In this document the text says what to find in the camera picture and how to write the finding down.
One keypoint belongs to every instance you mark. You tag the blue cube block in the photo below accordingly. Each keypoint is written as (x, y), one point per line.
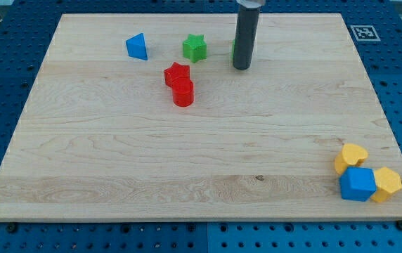
(357, 184)

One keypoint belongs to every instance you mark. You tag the red cylinder block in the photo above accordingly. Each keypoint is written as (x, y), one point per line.
(183, 91)

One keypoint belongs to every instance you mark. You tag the red star block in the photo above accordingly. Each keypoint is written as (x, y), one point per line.
(175, 71)

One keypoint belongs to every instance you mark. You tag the wooden board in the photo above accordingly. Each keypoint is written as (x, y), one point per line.
(101, 140)

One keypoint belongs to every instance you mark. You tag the green star block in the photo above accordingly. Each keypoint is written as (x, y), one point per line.
(195, 48)

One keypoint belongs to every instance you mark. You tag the green block behind rod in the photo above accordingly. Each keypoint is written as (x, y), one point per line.
(232, 49)

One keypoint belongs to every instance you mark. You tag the blue triangular prism block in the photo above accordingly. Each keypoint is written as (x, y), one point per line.
(136, 47)

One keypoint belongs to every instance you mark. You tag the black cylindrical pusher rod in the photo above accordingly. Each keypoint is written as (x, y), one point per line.
(245, 33)

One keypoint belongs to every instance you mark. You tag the yellow heart block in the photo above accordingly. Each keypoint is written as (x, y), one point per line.
(350, 155)

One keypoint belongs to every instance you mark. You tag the white fiducial marker tag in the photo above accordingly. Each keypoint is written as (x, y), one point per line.
(365, 33)

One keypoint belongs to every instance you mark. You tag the yellow hexagon block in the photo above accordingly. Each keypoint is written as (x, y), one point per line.
(388, 183)

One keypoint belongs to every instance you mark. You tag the silver rod mount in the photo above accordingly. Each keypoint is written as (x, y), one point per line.
(251, 3)

